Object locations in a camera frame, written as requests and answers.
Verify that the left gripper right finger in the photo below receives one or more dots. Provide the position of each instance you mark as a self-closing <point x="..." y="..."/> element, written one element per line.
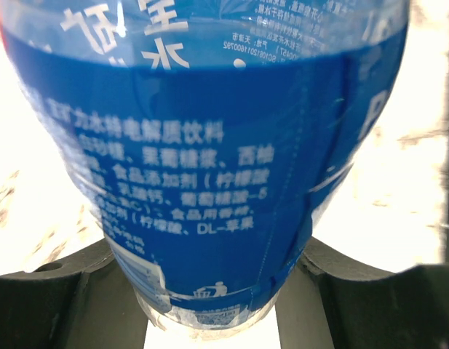
<point x="333" y="301"/>

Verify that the clear bottle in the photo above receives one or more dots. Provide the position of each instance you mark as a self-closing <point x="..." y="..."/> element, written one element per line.
<point x="208" y="136"/>

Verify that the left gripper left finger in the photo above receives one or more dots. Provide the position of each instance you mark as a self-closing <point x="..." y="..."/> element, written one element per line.
<point x="80" y="301"/>

